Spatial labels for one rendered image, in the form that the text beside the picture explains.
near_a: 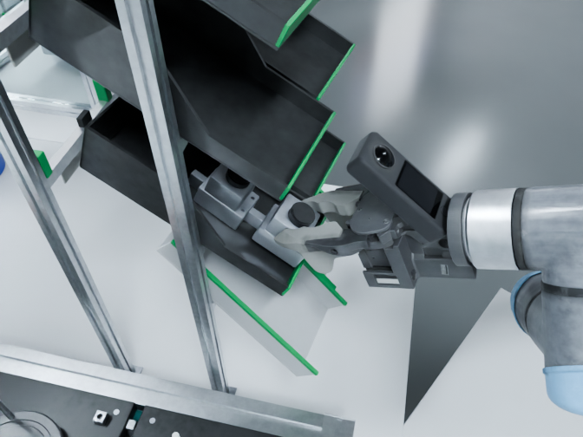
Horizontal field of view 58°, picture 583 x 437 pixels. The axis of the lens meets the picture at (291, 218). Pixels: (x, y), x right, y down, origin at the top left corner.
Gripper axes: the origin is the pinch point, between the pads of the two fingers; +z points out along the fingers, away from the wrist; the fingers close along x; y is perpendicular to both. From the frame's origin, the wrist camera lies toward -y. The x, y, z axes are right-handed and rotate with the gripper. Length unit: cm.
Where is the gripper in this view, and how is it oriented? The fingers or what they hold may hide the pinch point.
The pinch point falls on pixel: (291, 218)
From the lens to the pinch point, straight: 60.7
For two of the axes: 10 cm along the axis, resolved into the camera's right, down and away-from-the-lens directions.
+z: -8.2, 0.3, 5.7
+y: 3.9, 7.5, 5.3
